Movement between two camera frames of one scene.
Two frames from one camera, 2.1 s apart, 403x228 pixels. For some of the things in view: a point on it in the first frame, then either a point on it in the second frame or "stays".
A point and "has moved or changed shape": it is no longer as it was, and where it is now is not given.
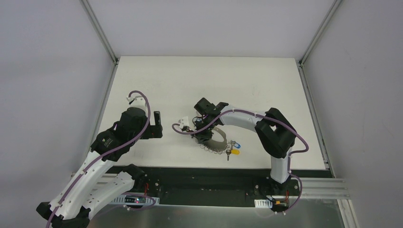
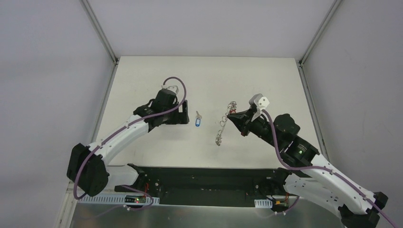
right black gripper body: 203,127 -> 247,118
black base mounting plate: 222,185 stays
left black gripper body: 157,125 -> 177,114
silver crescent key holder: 216,146 has moved or changed shape
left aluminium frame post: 105,40 stays
